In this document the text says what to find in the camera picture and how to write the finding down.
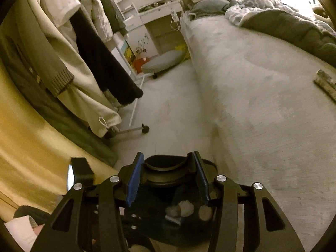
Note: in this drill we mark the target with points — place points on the grey-blue pillow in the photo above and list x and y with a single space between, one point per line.
210 8

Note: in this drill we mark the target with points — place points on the yellow picture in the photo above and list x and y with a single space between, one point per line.
129 53

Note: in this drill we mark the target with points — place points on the hanging clothes on rack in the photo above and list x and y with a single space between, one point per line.
86 94

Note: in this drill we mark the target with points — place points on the grey bed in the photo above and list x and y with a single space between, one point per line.
262 110

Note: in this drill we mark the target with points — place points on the yellow object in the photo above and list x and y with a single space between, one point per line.
181 51

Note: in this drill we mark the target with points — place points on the grey padded stool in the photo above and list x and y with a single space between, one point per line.
162 61

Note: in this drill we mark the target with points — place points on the person's left forearm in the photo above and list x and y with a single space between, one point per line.
21 231

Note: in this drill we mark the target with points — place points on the black garment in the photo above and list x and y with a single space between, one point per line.
105 65

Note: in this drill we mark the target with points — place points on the dark knit garment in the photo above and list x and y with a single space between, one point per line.
113 5

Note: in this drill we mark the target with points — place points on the grey patterned duvet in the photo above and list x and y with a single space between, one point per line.
288 29

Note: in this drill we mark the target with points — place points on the white plastic packet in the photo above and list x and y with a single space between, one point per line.
173 220

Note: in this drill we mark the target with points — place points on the dark green quilted garment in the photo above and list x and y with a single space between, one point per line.
52 120

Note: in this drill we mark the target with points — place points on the white clothes rack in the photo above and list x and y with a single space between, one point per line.
135 105

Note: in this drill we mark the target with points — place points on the yellow cloth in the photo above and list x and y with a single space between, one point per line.
29 157

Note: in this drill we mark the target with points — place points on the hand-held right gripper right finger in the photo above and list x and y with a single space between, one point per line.
201 181

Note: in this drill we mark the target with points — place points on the white vanity desk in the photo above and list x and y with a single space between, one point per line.
157 29

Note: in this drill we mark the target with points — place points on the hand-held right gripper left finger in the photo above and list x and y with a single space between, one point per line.
135 178

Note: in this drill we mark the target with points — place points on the tan tape roll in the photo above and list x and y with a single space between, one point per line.
162 175

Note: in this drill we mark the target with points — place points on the brown knit garment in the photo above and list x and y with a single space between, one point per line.
44 57

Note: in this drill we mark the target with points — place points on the white power strip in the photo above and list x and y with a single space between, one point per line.
174 15

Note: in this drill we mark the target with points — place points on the white striped garment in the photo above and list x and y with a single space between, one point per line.
97 10

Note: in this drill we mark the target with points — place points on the orange object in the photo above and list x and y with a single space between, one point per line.
139 64

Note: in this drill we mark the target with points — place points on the white rounded object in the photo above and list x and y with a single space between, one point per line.
320 11

